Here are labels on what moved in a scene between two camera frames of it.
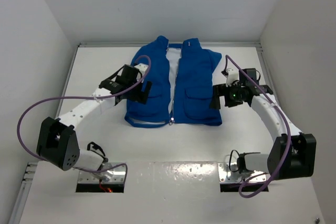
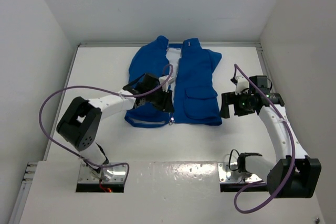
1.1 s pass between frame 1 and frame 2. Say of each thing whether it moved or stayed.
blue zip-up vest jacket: stayed
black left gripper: moved
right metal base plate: stayed
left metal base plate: stayed
